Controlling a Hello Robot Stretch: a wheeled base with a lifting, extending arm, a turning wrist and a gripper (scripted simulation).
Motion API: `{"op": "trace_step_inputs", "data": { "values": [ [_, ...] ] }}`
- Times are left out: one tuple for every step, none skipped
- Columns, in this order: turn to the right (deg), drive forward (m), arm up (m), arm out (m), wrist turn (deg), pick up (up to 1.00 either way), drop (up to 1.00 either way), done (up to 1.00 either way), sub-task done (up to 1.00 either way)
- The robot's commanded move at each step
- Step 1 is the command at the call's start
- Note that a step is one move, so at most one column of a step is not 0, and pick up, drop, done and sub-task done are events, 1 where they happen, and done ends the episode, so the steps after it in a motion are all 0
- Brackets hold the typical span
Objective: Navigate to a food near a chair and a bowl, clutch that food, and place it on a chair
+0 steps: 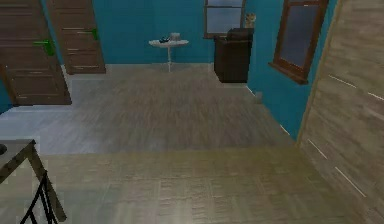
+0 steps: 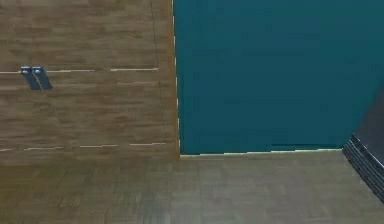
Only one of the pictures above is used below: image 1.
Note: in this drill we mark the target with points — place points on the pale wooden door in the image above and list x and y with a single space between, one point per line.
350 110

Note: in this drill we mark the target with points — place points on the grey wooden table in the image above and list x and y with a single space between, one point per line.
23 156

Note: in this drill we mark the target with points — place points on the tan patterned vase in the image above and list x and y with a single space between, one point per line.
250 20

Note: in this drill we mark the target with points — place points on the brown framed window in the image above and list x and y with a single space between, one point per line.
222 16
298 36

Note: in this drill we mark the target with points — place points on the black round object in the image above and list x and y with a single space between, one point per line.
2 149

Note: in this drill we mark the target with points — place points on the dark brown cabinet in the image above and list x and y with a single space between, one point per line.
232 56

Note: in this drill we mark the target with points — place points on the white round pedestal table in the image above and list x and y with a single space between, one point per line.
168 44

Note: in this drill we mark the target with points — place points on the grey box on table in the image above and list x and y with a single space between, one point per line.
175 36

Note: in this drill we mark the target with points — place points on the black object on table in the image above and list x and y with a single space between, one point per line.
163 40

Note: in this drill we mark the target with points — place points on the dark brown wooden door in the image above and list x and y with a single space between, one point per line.
78 40
30 66

